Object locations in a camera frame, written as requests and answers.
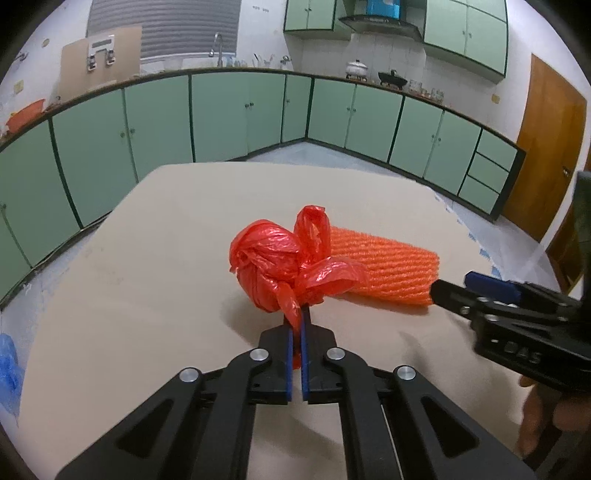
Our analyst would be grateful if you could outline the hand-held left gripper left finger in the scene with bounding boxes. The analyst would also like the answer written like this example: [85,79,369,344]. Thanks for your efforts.
[55,318,296,480]

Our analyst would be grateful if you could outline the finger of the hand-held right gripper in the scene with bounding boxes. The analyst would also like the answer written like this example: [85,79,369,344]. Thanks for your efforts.
[464,271,525,303]
[429,279,490,319]

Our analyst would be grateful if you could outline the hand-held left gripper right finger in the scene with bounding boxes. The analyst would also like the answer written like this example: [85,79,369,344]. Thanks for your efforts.
[300,305,539,480]

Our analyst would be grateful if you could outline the orange foam net sleeve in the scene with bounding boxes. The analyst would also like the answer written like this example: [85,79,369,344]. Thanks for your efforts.
[323,226,440,309]

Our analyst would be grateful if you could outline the red plastic bag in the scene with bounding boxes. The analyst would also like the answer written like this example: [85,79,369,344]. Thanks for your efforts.
[229,205,370,370]

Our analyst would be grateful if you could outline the person's right hand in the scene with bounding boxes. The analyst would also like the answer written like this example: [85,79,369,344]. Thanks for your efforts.
[517,375,591,459]

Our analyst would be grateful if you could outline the grey foam floor mat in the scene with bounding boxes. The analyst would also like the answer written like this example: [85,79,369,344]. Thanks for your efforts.
[434,191,505,278]

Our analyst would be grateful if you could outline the row of glass jars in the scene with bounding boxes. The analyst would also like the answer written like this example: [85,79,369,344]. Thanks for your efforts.
[409,79,446,101]

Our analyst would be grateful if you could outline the black wok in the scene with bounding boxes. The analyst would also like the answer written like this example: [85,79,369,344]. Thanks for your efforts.
[378,69,408,88]

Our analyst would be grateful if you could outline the green base cabinets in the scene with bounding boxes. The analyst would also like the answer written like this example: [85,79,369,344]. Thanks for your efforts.
[0,68,527,310]

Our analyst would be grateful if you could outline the blue plastic bag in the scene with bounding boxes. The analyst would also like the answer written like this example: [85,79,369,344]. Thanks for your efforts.
[0,333,24,416]

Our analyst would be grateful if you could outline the range hood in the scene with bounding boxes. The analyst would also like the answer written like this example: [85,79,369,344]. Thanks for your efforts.
[339,14,423,40]

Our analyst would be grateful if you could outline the brown cardboard sheet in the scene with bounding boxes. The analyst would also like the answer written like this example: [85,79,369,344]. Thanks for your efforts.
[59,26,143,102]

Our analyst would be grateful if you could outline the grey window blind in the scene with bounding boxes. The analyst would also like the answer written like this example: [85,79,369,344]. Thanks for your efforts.
[88,0,242,60]

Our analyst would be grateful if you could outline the orange plastic basin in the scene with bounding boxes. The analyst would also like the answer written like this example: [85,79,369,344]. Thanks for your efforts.
[6,99,46,134]

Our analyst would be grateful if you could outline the green wall cabinets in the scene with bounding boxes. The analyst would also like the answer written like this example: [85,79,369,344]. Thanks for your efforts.
[283,0,509,77]

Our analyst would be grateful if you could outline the white bracket part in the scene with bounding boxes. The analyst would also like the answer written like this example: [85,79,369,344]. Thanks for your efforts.
[87,34,116,71]

